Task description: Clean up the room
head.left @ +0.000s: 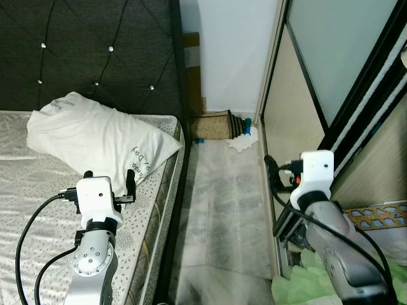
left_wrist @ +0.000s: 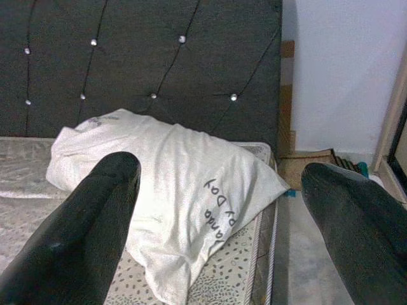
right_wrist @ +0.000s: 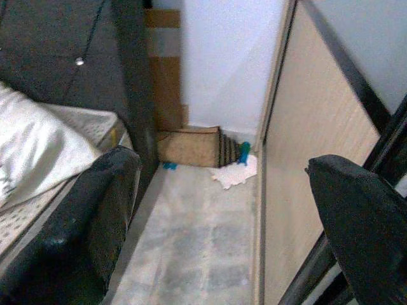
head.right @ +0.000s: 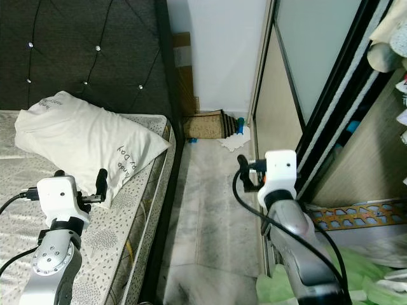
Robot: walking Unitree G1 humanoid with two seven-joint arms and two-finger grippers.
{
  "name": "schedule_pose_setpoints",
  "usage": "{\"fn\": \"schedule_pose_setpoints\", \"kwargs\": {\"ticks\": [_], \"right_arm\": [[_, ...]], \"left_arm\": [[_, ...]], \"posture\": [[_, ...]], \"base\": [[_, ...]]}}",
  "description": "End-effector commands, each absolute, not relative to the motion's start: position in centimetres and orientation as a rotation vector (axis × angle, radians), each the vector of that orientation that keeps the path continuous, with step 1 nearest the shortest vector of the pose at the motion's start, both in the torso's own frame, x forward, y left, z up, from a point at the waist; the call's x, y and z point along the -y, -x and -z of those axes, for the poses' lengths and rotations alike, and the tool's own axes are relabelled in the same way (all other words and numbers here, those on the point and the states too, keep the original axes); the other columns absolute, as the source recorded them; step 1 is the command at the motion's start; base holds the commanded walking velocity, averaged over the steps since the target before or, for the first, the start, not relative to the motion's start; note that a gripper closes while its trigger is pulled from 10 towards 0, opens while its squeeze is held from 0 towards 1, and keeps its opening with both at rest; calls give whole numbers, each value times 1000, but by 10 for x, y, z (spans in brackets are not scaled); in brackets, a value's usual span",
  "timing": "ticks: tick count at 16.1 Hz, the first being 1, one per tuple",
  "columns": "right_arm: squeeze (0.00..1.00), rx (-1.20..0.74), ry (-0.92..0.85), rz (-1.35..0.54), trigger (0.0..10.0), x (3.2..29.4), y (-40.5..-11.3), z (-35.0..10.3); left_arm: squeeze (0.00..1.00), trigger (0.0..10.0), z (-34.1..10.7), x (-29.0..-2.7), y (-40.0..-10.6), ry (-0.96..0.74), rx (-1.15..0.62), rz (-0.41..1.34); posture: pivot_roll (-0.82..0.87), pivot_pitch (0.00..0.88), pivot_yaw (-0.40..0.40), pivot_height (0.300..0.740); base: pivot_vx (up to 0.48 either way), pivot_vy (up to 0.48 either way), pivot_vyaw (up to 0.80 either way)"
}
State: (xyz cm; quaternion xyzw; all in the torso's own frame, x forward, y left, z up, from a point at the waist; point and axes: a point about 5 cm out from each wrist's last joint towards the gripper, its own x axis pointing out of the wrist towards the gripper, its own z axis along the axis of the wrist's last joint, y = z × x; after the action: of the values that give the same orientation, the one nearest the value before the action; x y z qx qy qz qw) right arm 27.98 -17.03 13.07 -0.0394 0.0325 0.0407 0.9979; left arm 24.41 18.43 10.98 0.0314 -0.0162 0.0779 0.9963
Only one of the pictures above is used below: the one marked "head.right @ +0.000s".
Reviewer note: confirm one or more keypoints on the white pillow with black lettering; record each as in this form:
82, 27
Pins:
76, 136

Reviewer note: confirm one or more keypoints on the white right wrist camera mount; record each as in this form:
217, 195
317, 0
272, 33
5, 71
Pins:
278, 175

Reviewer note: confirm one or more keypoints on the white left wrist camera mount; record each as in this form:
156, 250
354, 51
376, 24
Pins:
57, 197

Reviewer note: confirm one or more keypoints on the tall brown cardboard box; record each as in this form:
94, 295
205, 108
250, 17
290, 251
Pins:
181, 70

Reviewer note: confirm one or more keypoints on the white patterned mattress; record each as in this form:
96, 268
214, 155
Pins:
13, 165

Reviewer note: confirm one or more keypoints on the frosted glass wardrobe sliding door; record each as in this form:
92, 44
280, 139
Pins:
324, 44

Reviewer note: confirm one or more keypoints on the yellow blue patterned board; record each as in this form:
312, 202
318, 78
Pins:
362, 215

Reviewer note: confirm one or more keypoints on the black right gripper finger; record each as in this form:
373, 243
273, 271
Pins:
243, 166

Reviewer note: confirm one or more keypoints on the beige wardrobe door panel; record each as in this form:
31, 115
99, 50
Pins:
369, 165

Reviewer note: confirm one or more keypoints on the small blue bottle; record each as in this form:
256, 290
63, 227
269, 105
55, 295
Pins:
240, 124

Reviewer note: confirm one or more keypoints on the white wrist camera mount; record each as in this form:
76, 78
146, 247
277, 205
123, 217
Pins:
57, 197
278, 175

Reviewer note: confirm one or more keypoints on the dark bed frame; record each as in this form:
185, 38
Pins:
159, 222

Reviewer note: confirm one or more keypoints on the hanging clothes in wardrobe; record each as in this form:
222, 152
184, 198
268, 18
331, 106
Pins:
388, 38

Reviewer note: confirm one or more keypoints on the dark tufted headboard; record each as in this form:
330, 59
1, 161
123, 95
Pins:
76, 38

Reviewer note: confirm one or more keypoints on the light green clothes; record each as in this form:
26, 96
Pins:
375, 279

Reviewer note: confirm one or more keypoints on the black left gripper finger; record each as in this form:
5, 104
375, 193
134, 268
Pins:
59, 174
101, 183

